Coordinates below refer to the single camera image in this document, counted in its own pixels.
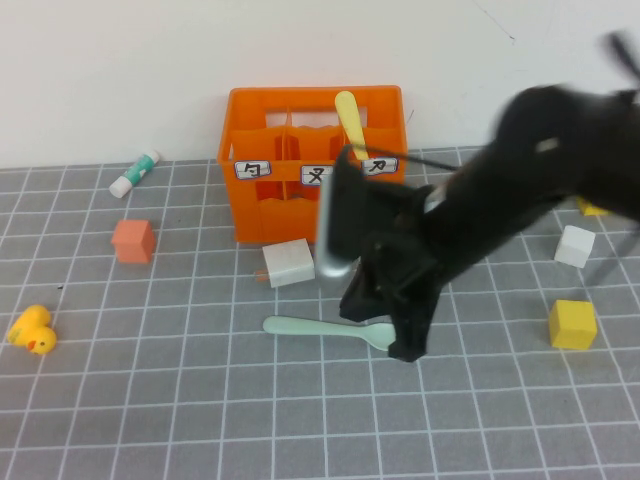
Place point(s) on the orange plastic cutlery crate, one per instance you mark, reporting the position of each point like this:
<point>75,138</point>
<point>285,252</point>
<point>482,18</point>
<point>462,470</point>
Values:
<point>280,220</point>

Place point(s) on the yellow rubber duck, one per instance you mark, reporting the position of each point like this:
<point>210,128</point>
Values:
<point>32,330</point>

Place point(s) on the white power adapter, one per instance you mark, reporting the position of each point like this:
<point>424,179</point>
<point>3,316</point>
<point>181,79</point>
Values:
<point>287,265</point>

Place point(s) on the white label fork character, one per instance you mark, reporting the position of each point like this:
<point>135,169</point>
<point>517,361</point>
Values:
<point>312,175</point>

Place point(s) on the salmon pink cube block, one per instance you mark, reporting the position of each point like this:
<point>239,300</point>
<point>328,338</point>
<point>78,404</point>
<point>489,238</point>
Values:
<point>132,245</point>

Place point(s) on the yellow plastic knife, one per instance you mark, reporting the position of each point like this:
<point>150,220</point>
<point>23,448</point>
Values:
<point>350,120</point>

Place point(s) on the black zip tie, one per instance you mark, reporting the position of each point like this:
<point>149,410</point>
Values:
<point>622,55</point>

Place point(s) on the mint green plastic spoon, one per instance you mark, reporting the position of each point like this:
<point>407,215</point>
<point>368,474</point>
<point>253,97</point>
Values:
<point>310,327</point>

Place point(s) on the yellow cube block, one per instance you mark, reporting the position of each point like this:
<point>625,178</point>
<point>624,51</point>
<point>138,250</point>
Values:
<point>590,209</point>
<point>572,325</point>

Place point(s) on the white green glue stick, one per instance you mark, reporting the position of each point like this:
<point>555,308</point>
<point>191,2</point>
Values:
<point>135,172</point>

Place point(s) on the white cube block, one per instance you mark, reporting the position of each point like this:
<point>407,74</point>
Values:
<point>574,247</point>

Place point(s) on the grey checked tablecloth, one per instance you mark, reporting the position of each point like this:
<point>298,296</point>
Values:
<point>200,400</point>

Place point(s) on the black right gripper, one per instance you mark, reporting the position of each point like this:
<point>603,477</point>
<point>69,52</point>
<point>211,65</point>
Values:
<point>405,250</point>

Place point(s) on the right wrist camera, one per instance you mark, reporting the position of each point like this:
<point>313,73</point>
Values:
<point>327,225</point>

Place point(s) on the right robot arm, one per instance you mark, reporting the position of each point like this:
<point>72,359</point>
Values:
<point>540,165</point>

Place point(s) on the white label spoon character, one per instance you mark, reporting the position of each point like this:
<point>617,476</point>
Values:
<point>252,170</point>

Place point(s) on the white label knife character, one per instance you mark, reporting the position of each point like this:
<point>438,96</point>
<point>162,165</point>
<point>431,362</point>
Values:
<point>382,166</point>

